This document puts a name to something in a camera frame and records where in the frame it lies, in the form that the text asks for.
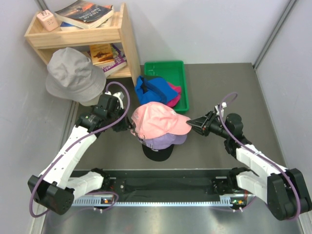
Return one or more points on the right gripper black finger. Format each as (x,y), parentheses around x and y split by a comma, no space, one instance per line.
(200,122)
(201,130)

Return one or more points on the grey bucket hat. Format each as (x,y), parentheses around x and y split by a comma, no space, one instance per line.
(72,75)

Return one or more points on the aluminium rail with cable duct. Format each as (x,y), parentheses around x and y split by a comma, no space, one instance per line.
(179,198)

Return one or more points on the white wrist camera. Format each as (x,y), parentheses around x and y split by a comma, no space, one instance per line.
(118,95)
(219,109)

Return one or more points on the blue cap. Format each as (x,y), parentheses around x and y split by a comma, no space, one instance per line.
(154,90)

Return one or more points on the pink power adapter cube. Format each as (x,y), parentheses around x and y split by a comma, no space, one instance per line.
(48,20)

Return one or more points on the black baseball cap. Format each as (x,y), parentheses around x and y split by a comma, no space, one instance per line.
(157,155)

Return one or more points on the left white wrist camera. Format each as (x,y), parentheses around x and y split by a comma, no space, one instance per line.
(118,95)

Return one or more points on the wooden shelf unit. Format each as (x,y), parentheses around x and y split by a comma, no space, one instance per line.
(46,43)

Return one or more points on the light pink cap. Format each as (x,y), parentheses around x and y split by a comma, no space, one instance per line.
(155,119)

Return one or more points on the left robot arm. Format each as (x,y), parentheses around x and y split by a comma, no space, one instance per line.
(54,188)

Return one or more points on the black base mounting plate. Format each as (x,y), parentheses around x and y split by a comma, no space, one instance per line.
(158,182)

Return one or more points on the blue book under stack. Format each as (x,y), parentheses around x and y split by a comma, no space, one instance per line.
(68,27)

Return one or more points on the magenta cap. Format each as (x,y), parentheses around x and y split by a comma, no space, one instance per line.
(172,103)

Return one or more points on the orange cover book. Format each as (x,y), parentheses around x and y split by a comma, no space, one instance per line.
(102,55)

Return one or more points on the green plastic bin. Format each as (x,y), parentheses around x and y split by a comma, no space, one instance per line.
(174,73)

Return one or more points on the purple cover book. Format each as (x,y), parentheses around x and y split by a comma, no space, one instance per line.
(120,61)

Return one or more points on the lavender baseball cap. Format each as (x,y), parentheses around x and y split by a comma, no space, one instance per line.
(163,142)

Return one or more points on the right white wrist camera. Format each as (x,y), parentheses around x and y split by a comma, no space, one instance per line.
(219,109)

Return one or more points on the beige mannequin head stand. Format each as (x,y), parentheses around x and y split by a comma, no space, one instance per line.
(91,102)

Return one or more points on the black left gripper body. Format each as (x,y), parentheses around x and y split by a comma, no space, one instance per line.
(122,125)

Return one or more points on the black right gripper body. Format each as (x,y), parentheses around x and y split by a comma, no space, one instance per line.
(214,126)

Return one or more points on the dark cover paperback book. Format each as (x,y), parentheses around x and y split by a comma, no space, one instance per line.
(85,15)

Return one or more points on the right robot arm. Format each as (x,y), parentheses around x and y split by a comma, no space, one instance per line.
(283,190)

